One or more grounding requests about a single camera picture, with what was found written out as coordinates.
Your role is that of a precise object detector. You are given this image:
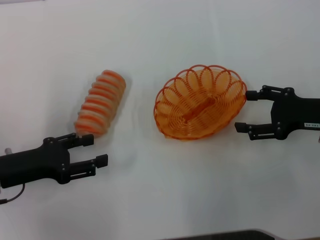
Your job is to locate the orange white striped bread roll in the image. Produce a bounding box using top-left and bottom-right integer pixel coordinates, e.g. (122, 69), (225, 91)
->
(74, 69), (127, 139)

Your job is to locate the orange woven plastic basket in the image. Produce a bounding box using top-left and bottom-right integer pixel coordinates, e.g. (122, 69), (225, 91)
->
(153, 64), (248, 143)

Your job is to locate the dark robot torso edge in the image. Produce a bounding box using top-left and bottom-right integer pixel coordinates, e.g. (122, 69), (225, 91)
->
(172, 228), (282, 240)

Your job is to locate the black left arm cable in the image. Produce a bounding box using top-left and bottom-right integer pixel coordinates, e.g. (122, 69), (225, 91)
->
(0, 183), (26, 205)

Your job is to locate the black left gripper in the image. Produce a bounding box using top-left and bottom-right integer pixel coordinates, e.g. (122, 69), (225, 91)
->
(0, 133), (109, 189)

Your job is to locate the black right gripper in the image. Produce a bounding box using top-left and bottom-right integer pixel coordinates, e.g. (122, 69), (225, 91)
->
(234, 84), (320, 141)

